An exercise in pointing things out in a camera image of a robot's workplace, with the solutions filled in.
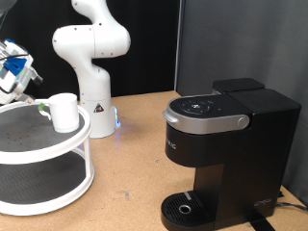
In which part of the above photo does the black backdrop curtain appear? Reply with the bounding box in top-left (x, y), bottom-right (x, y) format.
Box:
top-left (0, 0), bottom-right (181, 107)

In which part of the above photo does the black tape strip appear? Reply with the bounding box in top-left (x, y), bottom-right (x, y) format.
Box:
top-left (244, 213), bottom-right (277, 231)

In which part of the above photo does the white two-tier turntable shelf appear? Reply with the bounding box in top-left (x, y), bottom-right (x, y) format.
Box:
top-left (0, 98), bottom-right (95, 217)

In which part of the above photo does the white mug green-taped handle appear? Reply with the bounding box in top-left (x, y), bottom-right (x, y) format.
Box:
top-left (38, 92), bottom-right (81, 134)

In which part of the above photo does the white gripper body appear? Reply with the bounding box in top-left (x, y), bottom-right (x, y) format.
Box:
top-left (0, 66), bottom-right (35, 105)

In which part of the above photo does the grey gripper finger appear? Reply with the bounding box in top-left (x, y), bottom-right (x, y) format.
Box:
top-left (13, 91), bottom-right (36, 105)
top-left (29, 70), bottom-right (44, 87)

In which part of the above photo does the grey partition panel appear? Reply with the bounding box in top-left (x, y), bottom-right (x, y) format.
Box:
top-left (174, 0), bottom-right (308, 206)

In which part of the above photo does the black Keurig coffee machine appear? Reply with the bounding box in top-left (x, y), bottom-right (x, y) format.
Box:
top-left (160, 77), bottom-right (302, 231)

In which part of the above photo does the black machine power cable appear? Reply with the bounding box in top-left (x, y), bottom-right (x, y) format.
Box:
top-left (275, 191), bottom-right (308, 213)

